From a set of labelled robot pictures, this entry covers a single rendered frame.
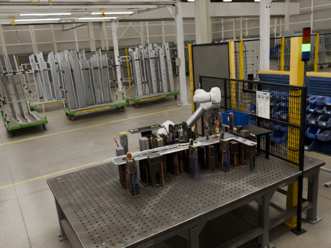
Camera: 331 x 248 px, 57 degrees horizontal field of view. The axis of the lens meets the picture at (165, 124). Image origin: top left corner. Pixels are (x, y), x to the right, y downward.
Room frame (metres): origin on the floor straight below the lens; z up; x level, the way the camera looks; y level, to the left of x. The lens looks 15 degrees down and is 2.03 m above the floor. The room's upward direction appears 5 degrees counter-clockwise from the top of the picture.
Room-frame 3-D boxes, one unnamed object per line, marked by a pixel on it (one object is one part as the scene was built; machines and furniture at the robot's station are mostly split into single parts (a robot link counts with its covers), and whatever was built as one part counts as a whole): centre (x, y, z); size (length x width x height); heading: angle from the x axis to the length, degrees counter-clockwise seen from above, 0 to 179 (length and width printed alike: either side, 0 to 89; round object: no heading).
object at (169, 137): (3.13, -0.02, 0.89); 0.13 x 0.11 x 0.38; 24
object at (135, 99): (11.07, 0.45, 0.88); 1.91 x 1.01 x 1.76; 122
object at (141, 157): (2.95, -0.11, 1.00); 1.38 x 0.22 x 0.02; 114
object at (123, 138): (3.07, 0.45, 0.92); 0.08 x 0.08 x 0.44; 24
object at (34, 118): (8.61, 4.10, 0.88); 1.91 x 1.00 x 1.76; 31
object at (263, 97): (3.28, -1.10, 1.30); 0.23 x 0.02 x 0.31; 24
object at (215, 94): (3.15, -0.54, 1.47); 0.13 x 0.11 x 0.16; 101
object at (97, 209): (3.03, -0.15, 0.68); 2.56 x 1.61 x 0.04; 120
